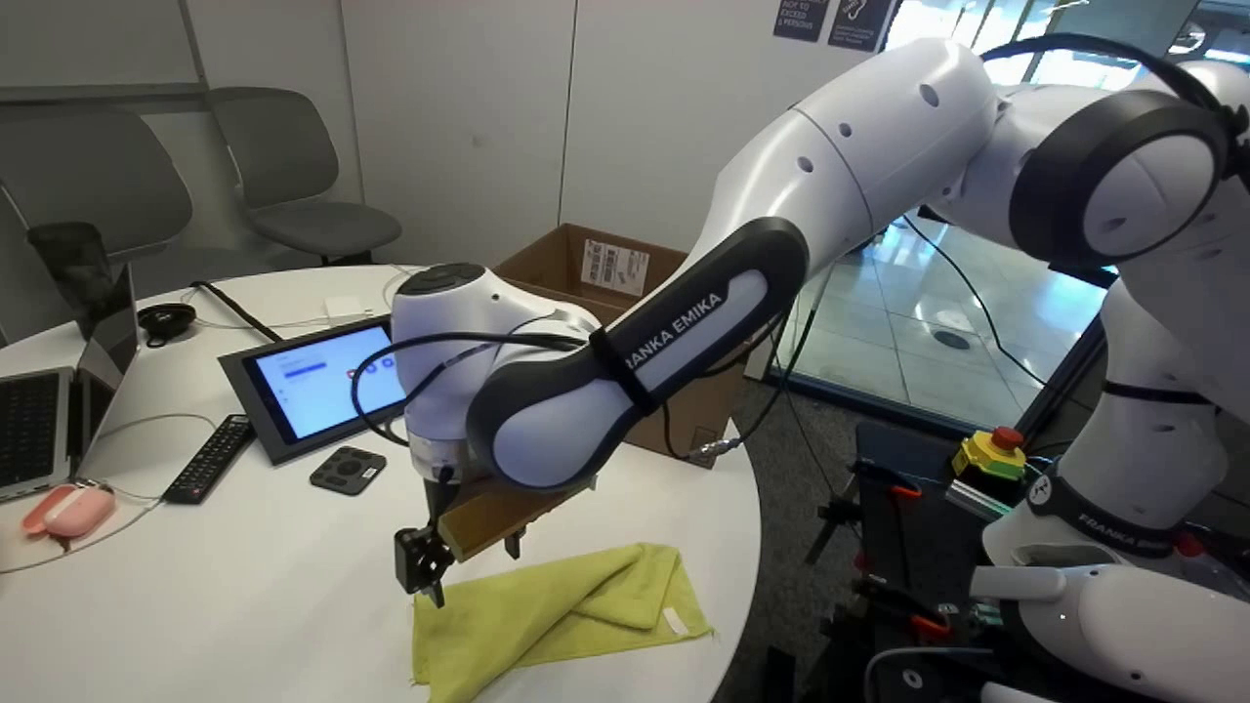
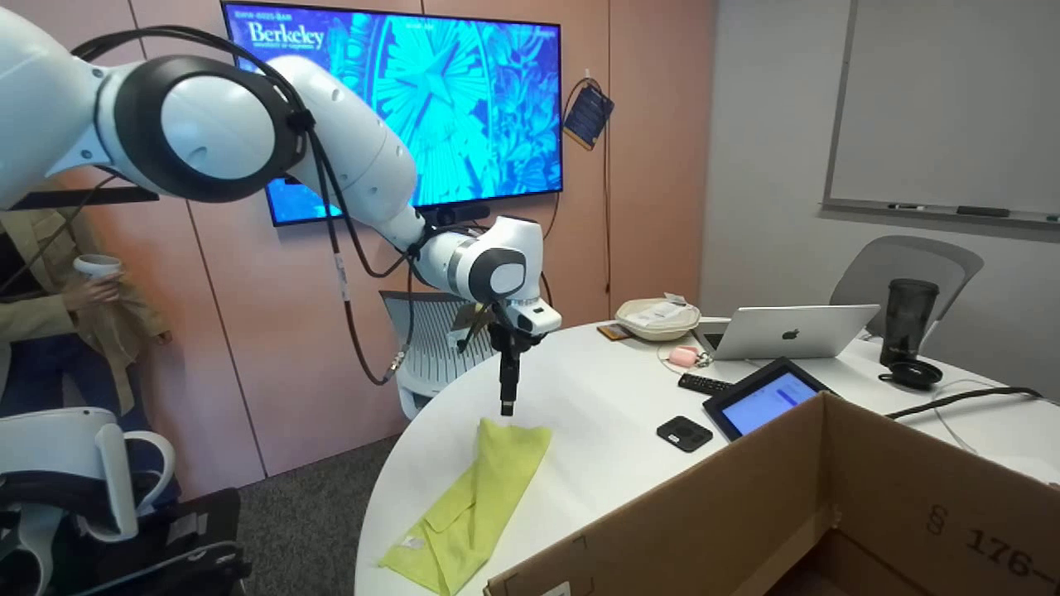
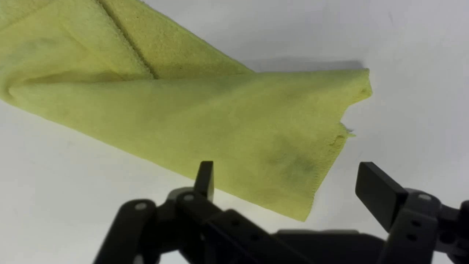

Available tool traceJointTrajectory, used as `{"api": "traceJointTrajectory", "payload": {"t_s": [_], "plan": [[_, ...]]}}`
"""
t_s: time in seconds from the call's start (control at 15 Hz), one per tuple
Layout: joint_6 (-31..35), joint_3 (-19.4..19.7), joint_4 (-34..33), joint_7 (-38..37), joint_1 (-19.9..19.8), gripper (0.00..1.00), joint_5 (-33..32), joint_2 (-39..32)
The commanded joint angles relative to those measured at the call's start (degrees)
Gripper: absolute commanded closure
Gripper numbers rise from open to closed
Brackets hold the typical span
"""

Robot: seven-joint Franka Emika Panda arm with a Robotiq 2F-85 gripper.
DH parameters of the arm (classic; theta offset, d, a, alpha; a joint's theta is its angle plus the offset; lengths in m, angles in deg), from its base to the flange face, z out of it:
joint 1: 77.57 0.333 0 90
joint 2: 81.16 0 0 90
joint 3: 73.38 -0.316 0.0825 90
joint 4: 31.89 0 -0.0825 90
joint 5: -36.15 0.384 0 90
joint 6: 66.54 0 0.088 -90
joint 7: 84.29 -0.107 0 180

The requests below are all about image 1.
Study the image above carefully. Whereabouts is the brown wooden block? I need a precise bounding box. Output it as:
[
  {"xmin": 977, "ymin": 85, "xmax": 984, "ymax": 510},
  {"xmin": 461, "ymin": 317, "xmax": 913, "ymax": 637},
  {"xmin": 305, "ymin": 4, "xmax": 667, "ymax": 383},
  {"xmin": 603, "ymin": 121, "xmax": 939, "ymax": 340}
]
[{"xmin": 437, "ymin": 476, "xmax": 599, "ymax": 563}]

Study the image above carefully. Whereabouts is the yellow-green cloth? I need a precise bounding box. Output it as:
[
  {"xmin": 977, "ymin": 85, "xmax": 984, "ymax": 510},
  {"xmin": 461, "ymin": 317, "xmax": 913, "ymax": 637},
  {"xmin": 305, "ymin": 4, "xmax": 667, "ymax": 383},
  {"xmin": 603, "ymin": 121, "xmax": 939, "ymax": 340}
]
[{"xmin": 409, "ymin": 542, "xmax": 715, "ymax": 703}]

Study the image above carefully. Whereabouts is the small square black remote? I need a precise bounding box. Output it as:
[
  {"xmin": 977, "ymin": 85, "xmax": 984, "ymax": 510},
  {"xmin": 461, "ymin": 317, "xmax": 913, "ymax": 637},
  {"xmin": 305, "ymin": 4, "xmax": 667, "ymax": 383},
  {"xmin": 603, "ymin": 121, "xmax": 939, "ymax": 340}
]
[{"xmin": 310, "ymin": 446, "xmax": 389, "ymax": 497}]

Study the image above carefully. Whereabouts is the grey tablet with lit screen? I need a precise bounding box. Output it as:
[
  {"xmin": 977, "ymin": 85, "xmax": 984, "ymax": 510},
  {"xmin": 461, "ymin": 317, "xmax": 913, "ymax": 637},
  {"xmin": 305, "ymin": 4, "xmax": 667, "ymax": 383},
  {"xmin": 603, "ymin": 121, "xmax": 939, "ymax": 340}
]
[{"xmin": 217, "ymin": 314, "xmax": 412, "ymax": 466}]

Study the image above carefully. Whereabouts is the long black remote control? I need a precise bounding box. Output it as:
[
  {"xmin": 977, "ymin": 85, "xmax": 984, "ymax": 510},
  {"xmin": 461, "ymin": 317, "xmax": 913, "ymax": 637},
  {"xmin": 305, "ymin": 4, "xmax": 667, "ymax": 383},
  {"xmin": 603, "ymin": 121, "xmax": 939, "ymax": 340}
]
[{"xmin": 161, "ymin": 414, "xmax": 258, "ymax": 507}]

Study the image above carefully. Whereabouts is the open cardboard box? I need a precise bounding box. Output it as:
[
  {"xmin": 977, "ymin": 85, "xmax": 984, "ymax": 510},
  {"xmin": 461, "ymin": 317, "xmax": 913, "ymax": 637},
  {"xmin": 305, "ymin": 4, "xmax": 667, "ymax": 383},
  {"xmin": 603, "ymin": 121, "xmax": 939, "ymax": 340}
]
[{"xmin": 492, "ymin": 223, "xmax": 755, "ymax": 471}]

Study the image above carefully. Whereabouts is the round black puck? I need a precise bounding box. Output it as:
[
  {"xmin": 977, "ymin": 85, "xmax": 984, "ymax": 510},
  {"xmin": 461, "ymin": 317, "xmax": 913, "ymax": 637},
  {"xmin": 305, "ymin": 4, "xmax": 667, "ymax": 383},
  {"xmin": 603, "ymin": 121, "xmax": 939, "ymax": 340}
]
[{"xmin": 136, "ymin": 302, "xmax": 199, "ymax": 350}]

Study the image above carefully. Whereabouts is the pink case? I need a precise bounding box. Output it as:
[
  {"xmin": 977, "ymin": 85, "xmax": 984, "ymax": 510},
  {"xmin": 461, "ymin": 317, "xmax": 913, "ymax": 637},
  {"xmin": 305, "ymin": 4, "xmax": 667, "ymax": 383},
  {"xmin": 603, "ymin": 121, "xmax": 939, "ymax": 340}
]
[{"xmin": 21, "ymin": 483, "xmax": 118, "ymax": 541}]

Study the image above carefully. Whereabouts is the black orange clamp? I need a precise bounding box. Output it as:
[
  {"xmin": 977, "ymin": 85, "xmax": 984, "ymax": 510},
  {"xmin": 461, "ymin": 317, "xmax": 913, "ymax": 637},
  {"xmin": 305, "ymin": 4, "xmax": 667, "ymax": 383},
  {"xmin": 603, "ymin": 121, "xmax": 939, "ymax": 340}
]
[
  {"xmin": 846, "ymin": 457, "xmax": 925, "ymax": 502},
  {"xmin": 852, "ymin": 576, "xmax": 956, "ymax": 643}
]

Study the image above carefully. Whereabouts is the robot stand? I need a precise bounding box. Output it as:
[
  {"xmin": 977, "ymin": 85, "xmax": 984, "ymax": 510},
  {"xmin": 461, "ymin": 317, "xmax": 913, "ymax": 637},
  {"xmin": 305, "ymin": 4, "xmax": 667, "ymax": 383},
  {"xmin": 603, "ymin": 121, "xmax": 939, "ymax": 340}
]
[{"xmin": 762, "ymin": 418, "xmax": 1250, "ymax": 703}]

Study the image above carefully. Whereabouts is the silver laptop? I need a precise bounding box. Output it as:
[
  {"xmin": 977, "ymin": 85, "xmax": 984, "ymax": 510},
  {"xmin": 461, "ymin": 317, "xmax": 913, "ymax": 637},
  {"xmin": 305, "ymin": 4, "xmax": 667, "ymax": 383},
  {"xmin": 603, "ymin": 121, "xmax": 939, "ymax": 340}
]
[{"xmin": 0, "ymin": 262, "xmax": 141, "ymax": 505}]

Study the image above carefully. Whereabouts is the grey chair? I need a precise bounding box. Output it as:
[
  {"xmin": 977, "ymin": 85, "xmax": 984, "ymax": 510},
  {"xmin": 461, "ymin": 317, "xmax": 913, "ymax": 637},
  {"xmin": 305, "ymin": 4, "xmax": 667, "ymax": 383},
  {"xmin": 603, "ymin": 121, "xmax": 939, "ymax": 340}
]
[
  {"xmin": 206, "ymin": 86, "xmax": 404, "ymax": 268},
  {"xmin": 0, "ymin": 102, "xmax": 276, "ymax": 345}
]

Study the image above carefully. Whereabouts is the glass window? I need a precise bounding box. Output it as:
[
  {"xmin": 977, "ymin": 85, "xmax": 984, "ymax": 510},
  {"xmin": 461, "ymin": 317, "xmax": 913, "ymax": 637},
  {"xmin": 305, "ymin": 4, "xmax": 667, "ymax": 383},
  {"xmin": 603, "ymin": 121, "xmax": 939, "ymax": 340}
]
[{"xmin": 770, "ymin": 0, "xmax": 1250, "ymax": 435}]

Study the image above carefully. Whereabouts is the yellow red emergency stop button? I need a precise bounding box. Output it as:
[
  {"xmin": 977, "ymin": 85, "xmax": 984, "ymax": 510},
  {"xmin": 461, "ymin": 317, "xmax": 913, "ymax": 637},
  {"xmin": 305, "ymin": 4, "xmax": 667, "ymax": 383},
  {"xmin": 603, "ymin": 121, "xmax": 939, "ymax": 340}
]
[{"xmin": 951, "ymin": 426, "xmax": 1029, "ymax": 481}]

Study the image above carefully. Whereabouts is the white cable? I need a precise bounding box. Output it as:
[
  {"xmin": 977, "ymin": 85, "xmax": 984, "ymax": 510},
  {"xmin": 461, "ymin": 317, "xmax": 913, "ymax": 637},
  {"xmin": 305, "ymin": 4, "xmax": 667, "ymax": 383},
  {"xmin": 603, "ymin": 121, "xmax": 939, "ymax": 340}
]
[{"xmin": 76, "ymin": 411, "xmax": 220, "ymax": 511}]

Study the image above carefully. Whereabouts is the black cable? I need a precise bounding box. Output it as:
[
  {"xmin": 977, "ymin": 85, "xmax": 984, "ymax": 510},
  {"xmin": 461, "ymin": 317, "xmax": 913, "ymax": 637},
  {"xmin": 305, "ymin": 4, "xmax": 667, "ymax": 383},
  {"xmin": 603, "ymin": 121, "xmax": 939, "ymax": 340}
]
[
  {"xmin": 897, "ymin": 213, "xmax": 1054, "ymax": 392},
  {"xmin": 189, "ymin": 280, "xmax": 285, "ymax": 344}
]

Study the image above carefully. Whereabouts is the dark wall sign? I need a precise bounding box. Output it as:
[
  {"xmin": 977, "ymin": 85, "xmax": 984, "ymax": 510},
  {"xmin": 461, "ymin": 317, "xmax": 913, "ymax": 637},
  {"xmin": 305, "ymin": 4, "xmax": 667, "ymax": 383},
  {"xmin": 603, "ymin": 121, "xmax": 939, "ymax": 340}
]
[
  {"xmin": 827, "ymin": 0, "xmax": 898, "ymax": 53},
  {"xmin": 772, "ymin": 0, "xmax": 832, "ymax": 43}
]

